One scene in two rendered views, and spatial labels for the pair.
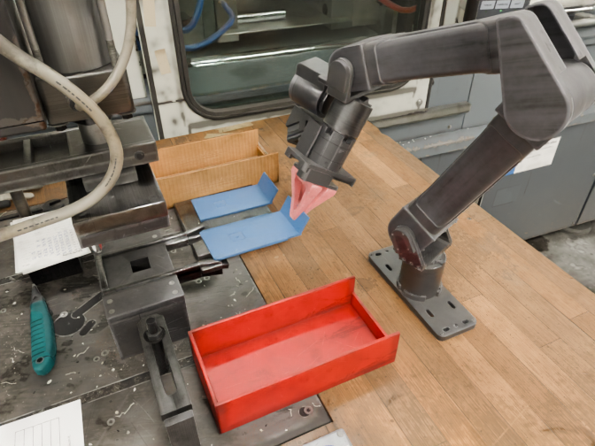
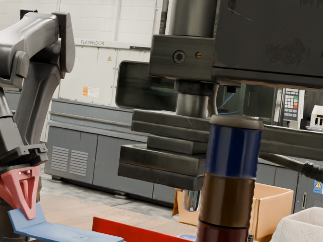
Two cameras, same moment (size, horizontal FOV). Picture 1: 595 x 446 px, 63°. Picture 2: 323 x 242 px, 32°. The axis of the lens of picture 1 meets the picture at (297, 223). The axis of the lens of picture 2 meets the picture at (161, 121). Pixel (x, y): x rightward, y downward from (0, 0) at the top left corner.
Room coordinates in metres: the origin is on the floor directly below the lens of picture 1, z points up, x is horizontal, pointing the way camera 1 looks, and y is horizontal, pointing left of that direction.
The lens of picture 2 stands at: (0.98, 0.77, 1.21)
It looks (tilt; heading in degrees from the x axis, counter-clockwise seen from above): 3 degrees down; 232
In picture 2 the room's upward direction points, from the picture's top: 7 degrees clockwise
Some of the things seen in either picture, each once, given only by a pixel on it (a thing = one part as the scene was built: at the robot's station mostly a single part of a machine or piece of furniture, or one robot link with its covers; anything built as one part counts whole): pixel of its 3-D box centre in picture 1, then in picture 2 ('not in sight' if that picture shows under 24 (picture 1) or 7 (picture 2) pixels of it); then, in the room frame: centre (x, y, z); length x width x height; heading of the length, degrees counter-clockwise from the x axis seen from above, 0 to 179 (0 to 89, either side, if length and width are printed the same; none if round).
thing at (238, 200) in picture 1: (234, 195); not in sight; (0.76, 0.12, 0.93); 0.15 x 0.07 x 0.03; 114
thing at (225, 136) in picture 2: not in sight; (233, 150); (0.69, 0.48, 1.17); 0.04 x 0.04 x 0.03
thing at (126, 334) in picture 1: (139, 283); not in sight; (0.52, 0.24, 0.94); 0.20 x 0.10 x 0.07; 25
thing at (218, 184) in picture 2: not in sight; (227, 197); (0.69, 0.48, 1.14); 0.04 x 0.04 x 0.03
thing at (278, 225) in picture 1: (254, 226); (65, 225); (0.58, 0.07, 1.00); 0.15 x 0.07 x 0.03; 117
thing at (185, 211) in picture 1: (227, 220); not in sight; (0.72, 0.13, 0.91); 0.17 x 0.16 x 0.02; 25
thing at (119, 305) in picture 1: (133, 262); not in sight; (0.52, 0.24, 0.98); 0.20 x 0.10 x 0.01; 25
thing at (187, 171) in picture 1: (212, 167); not in sight; (0.87, 0.18, 0.93); 0.25 x 0.13 x 0.08; 115
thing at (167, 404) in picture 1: (165, 370); not in sight; (0.36, 0.16, 0.95); 0.15 x 0.03 x 0.10; 25
